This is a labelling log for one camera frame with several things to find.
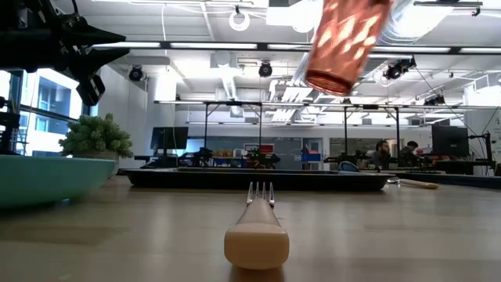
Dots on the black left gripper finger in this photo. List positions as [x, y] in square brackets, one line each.
[90, 60]
[98, 36]

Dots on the teal plate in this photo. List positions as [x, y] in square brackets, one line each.
[47, 180]

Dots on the orange faceted cup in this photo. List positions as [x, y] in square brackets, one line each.
[344, 43]

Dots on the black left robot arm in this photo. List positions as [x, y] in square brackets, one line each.
[8, 47]

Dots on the black serving tray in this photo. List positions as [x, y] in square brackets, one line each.
[242, 180]

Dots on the black hanging spotlight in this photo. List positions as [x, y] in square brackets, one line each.
[265, 69]
[135, 73]

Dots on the green potted plant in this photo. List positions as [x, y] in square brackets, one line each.
[96, 135]

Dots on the small black monitor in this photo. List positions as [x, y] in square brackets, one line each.
[169, 138]

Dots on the long ceiling light bar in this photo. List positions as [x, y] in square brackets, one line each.
[211, 45]

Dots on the red sign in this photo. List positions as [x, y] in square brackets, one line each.
[266, 148]

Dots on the blue and white object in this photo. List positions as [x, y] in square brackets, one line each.
[347, 167]

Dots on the person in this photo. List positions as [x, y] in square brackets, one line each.
[379, 154]
[408, 154]

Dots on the large black monitor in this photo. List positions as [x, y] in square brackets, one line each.
[450, 141]

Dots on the dark neighbouring table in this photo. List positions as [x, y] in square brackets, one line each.
[462, 180]

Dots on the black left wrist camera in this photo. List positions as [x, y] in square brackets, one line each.
[91, 90]

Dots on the black metal rig frame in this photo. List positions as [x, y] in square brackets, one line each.
[397, 129]
[206, 125]

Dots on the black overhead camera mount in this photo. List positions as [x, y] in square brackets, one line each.
[399, 68]

